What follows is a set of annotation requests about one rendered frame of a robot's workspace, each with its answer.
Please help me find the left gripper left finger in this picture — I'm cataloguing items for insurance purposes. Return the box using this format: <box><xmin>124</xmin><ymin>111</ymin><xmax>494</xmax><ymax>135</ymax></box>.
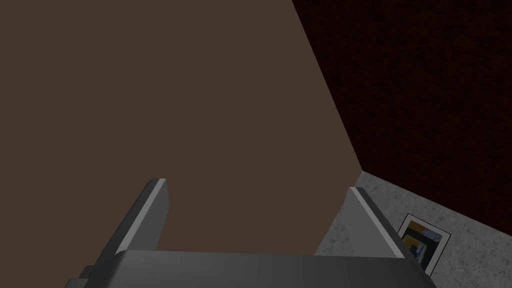
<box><xmin>94</xmin><ymin>177</ymin><xmax>170</xmax><ymax>268</ymax></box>

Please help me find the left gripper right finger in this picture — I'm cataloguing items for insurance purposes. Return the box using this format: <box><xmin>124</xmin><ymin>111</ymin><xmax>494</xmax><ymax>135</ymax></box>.
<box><xmin>313</xmin><ymin>185</ymin><xmax>417</xmax><ymax>261</ymax></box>

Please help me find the framed abstract wall picture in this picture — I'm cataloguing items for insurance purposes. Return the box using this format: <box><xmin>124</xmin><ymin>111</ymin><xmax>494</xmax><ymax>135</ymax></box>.
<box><xmin>397</xmin><ymin>213</ymin><xmax>453</xmax><ymax>278</ymax></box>

